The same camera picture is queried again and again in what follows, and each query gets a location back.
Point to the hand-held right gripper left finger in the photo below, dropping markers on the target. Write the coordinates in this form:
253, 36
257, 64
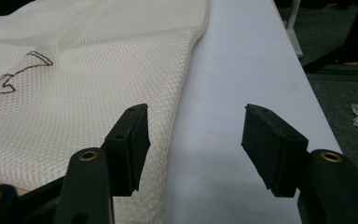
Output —
127, 149

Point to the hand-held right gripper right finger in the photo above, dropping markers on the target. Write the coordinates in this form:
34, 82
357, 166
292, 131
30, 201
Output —
270, 149

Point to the cream mesh fabric bag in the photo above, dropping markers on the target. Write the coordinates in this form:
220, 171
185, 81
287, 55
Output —
84, 102

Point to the white table mat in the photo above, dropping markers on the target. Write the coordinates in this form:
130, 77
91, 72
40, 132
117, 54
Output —
236, 71

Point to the dark metal stand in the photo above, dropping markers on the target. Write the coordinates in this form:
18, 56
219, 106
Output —
345, 53

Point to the white metal desk frame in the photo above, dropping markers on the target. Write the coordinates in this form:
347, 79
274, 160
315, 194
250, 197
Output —
293, 28

